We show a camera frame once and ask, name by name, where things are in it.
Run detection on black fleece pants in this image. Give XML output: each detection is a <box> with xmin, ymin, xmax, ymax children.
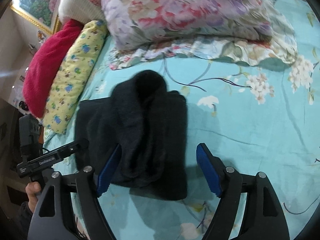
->
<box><xmin>75</xmin><ymin>70</ymin><xmax>188</xmax><ymax>200</ymax></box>

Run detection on person left hand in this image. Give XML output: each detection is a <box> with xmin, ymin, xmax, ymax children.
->
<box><xmin>25</xmin><ymin>181</ymin><xmax>41</xmax><ymax>213</ymax></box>

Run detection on yellow cartoon bolster pillow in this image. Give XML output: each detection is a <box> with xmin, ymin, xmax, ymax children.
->
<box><xmin>42</xmin><ymin>20</ymin><xmax>107</xmax><ymax>134</ymax></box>

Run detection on person left black sleeve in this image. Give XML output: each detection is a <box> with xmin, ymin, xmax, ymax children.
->
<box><xmin>10</xmin><ymin>202</ymin><xmax>33</xmax><ymax>239</ymax></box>

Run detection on light blue floral bedsheet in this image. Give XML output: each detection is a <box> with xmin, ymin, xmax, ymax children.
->
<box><xmin>44</xmin><ymin>0</ymin><xmax>319</xmax><ymax>239</ymax></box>

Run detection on red fleece blanket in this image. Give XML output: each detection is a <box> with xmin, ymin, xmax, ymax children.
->
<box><xmin>22</xmin><ymin>19</ymin><xmax>84</xmax><ymax>118</ymax></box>

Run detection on striped beige headboard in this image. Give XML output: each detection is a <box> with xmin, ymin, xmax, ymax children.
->
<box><xmin>58</xmin><ymin>0</ymin><xmax>106</xmax><ymax>24</ymax></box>

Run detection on gold framed landscape painting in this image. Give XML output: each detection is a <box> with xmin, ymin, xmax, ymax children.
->
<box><xmin>10</xmin><ymin>0</ymin><xmax>61</xmax><ymax>34</ymax></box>

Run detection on floral purple pink pillow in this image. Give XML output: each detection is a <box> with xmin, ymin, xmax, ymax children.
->
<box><xmin>89</xmin><ymin>0</ymin><xmax>298</xmax><ymax>69</ymax></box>

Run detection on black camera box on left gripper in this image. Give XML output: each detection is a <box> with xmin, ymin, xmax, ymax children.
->
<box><xmin>19</xmin><ymin>114</ymin><xmax>43</xmax><ymax>158</ymax></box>

